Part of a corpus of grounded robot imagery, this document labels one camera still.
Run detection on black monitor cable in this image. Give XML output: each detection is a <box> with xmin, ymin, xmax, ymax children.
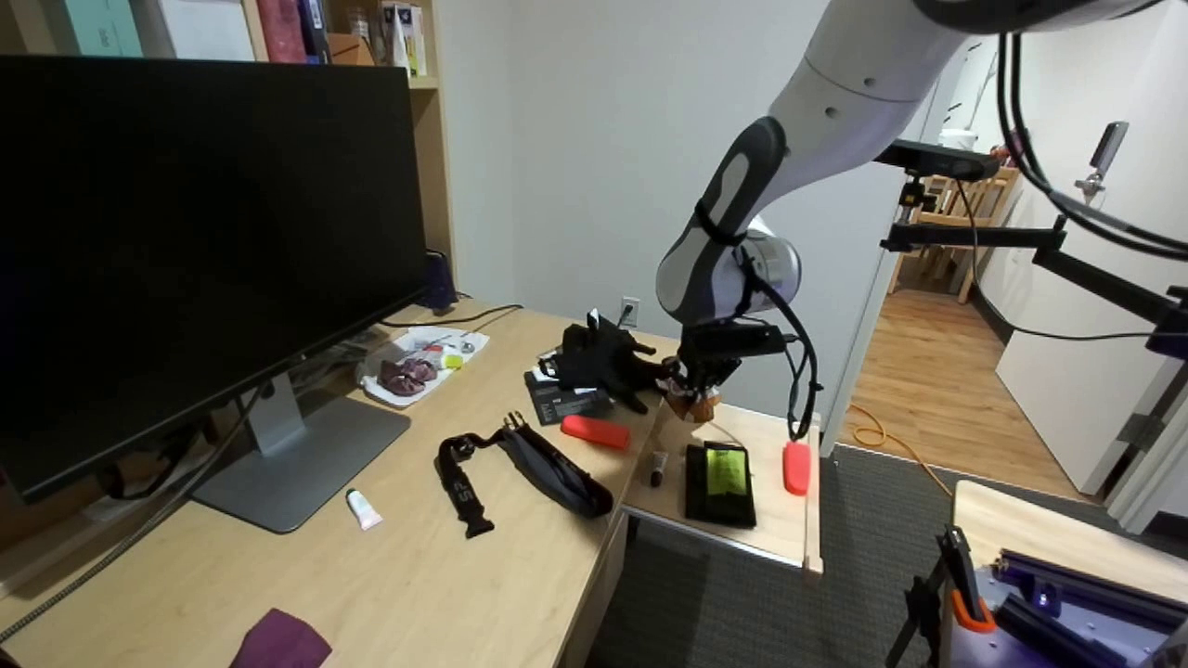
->
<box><xmin>380</xmin><ymin>298</ymin><xmax>527</xmax><ymax>332</ymax></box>

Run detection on black wallet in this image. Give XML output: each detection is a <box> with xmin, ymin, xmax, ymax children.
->
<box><xmin>523</xmin><ymin>361</ymin><xmax>616</xmax><ymax>431</ymax></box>

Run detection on dark red pouch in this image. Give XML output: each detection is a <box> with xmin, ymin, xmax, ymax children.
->
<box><xmin>253</xmin><ymin>0</ymin><xmax>312</xmax><ymax>66</ymax></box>

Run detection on red orange case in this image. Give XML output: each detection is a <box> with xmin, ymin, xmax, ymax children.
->
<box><xmin>557</xmin><ymin>412</ymin><xmax>633</xmax><ymax>456</ymax></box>

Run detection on wooden side table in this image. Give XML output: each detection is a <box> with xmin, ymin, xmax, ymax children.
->
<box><xmin>943</xmin><ymin>473</ymin><xmax>1188</xmax><ymax>668</ymax></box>

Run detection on black box green label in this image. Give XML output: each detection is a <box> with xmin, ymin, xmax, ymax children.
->
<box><xmin>679</xmin><ymin>438</ymin><xmax>761</xmax><ymax>534</ymax></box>

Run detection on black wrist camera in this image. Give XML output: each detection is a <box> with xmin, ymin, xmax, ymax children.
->
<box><xmin>713</xmin><ymin>315</ymin><xmax>798</xmax><ymax>356</ymax></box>

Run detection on orange handled tool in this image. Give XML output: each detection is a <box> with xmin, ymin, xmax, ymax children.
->
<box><xmin>935</xmin><ymin>524</ymin><xmax>1001</xmax><ymax>638</ymax></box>

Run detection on white box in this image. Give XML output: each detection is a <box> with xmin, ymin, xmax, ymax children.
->
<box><xmin>154</xmin><ymin>0</ymin><xmax>261</xmax><ymax>61</ymax></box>

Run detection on white bottles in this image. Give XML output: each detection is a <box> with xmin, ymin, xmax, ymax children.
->
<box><xmin>373</xmin><ymin>0</ymin><xmax>435</xmax><ymax>81</ymax></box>

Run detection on orange floor cable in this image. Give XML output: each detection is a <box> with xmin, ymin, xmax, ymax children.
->
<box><xmin>841</xmin><ymin>397</ymin><xmax>959</xmax><ymax>499</ymax></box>

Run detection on black stereo camera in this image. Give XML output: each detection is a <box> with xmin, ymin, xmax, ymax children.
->
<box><xmin>876</xmin><ymin>134</ymin><xmax>1005</xmax><ymax>184</ymax></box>

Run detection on open wooden drawer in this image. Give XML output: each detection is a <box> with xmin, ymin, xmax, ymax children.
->
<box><xmin>616</xmin><ymin>388</ymin><xmax>828</xmax><ymax>577</ymax></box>

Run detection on dark blue cup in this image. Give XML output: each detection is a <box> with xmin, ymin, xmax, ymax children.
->
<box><xmin>416</xmin><ymin>247</ymin><xmax>461</xmax><ymax>315</ymax></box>

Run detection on small wooden bookcase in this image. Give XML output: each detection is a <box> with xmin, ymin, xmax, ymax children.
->
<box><xmin>893</xmin><ymin>122</ymin><xmax>1031</xmax><ymax>308</ymax></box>

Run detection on black strap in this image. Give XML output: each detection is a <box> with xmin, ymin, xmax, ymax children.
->
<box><xmin>429</xmin><ymin>421</ymin><xmax>500</xmax><ymax>540</ymax></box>

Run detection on small white stick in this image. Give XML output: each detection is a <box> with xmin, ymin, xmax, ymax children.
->
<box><xmin>343</xmin><ymin>487</ymin><xmax>385</xmax><ymax>534</ymax></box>

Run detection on black computer monitor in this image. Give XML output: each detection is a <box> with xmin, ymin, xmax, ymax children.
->
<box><xmin>0</xmin><ymin>52</ymin><xmax>429</xmax><ymax>538</ymax></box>

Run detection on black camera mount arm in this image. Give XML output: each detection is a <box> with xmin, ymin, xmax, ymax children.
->
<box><xmin>876</xmin><ymin>178</ymin><xmax>1188</xmax><ymax>362</ymax></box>

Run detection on purple cloth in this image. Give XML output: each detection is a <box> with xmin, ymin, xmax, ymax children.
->
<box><xmin>226</xmin><ymin>606</ymin><xmax>338</xmax><ymax>668</ymax></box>

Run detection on wooden desk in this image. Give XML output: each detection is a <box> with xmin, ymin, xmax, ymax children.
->
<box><xmin>0</xmin><ymin>292</ymin><xmax>690</xmax><ymax>668</ymax></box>

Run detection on brown leather item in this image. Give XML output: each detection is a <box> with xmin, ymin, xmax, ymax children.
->
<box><xmin>324</xmin><ymin>26</ymin><xmax>380</xmax><ymax>69</ymax></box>

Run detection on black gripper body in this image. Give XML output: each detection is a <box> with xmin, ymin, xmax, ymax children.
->
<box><xmin>673</xmin><ymin>324</ymin><xmax>755</xmax><ymax>388</ymax></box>

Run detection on purple box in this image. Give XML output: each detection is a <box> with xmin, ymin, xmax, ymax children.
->
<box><xmin>985</xmin><ymin>544</ymin><xmax>1188</xmax><ymax>668</ymax></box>

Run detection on red oval item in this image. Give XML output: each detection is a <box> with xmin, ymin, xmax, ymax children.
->
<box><xmin>779</xmin><ymin>438</ymin><xmax>818</xmax><ymax>499</ymax></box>

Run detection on teal book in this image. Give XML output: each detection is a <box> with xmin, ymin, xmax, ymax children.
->
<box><xmin>60</xmin><ymin>0</ymin><xmax>147</xmax><ymax>58</ymax></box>

